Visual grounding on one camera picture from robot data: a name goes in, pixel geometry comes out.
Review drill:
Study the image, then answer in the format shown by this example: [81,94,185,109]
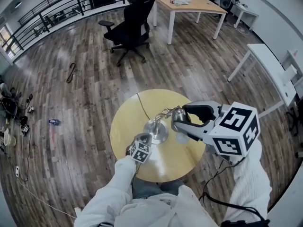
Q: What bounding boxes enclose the person's white hooded top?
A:
[77,185,214,227]

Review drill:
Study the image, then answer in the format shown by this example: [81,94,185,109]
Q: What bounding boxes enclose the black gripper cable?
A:
[198,159,263,222]

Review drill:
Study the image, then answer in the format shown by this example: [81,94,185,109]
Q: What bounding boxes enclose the black swivel chair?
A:
[285,100,303,137]

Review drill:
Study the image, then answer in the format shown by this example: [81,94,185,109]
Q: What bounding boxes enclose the white mesh basket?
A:
[1,133,17,147]

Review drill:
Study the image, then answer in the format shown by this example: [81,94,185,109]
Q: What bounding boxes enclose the black office chair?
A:
[98,0,157,67]

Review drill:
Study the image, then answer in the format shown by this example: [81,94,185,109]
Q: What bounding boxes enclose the wooden-top table with white legs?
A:
[153,0,228,45]

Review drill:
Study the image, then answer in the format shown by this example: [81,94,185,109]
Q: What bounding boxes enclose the black strap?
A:
[67,62,78,82]

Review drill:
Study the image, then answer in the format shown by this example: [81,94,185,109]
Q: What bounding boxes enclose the thin dark wire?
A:
[136,93,152,121]

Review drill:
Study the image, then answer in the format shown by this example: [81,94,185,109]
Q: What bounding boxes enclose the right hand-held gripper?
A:
[170,100,261,157]

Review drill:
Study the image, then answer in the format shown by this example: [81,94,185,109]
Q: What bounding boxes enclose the white box appliance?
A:
[280,65,298,85]

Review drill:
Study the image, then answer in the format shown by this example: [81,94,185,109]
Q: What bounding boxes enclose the round yellow two-tier table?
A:
[110,88,206,183]

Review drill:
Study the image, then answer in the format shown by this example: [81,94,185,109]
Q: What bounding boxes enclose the silver metal stand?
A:
[143,106,191,144]

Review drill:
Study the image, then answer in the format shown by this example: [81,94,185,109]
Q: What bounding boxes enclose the black metal railing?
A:
[0,0,126,56]

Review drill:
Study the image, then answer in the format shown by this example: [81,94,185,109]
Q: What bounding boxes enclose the person's left forearm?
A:
[94,155,138,212]

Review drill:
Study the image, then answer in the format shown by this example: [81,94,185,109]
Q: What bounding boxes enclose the black stand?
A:
[221,218,270,227]

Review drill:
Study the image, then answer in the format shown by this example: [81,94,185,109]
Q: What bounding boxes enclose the person's grey trousers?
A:
[132,180,186,200]

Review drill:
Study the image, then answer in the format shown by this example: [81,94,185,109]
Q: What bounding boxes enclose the person's right forearm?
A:
[223,138,273,222]

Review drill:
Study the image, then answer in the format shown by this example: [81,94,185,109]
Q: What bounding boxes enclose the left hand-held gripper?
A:
[129,133,152,163]

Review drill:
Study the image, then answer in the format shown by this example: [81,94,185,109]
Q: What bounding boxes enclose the white long table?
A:
[227,44,298,118]

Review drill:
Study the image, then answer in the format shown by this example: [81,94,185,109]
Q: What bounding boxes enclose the white floor cable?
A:
[18,175,78,218]

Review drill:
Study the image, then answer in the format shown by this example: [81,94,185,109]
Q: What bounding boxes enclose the black round bag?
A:
[0,97,18,118]

